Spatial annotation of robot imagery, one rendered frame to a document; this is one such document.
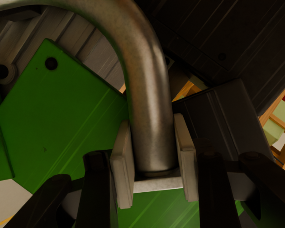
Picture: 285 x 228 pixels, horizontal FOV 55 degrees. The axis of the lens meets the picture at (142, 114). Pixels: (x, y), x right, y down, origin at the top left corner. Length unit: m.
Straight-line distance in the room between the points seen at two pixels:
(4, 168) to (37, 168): 0.03
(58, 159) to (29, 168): 0.03
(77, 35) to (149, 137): 0.11
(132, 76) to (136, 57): 0.01
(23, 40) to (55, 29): 0.03
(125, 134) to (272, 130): 3.36
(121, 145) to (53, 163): 0.10
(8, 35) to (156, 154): 0.17
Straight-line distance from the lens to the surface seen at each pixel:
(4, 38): 0.27
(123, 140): 0.16
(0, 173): 0.26
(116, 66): 0.80
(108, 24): 0.18
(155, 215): 0.24
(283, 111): 3.78
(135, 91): 0.18
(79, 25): 0.25
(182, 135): 0.16
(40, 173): 0.25
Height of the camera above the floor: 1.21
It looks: 13 degrees down
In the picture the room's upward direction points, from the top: 130 degrees clockwise
